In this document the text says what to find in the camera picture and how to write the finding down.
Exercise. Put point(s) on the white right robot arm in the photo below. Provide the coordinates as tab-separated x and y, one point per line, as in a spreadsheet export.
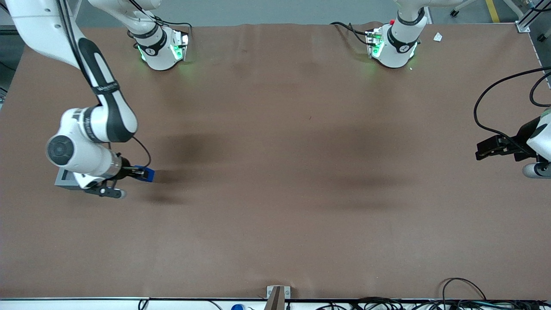
86	155

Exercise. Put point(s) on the black caster wheel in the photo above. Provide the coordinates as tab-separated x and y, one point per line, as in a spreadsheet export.
453	13

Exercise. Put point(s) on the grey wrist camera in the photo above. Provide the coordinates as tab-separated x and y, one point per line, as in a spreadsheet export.
107	191
536	170

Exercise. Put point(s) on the brown table cover sheet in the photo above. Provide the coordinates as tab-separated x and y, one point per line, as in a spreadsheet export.
275	198

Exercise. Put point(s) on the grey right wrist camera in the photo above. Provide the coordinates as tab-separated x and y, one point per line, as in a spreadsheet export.
107	191

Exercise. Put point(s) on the small white paper scrap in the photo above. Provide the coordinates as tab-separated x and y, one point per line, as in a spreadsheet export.
438	37

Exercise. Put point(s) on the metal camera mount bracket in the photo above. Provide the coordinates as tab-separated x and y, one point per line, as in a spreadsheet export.
278	297

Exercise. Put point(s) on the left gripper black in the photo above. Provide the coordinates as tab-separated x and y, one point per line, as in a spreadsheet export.
521	138

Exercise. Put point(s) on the blue plastic part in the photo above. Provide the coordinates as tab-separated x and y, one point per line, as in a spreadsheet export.
150	174

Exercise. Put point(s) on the gray square base block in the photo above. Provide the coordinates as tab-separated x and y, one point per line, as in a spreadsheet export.
64	180

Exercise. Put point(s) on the blue round cap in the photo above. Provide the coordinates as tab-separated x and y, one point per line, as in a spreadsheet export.
237	307

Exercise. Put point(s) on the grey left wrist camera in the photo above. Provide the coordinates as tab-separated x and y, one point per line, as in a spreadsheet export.
536	170

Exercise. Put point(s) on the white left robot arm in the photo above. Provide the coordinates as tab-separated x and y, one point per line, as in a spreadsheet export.
398	43

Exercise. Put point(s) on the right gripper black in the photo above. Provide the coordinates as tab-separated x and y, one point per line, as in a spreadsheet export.
125	172

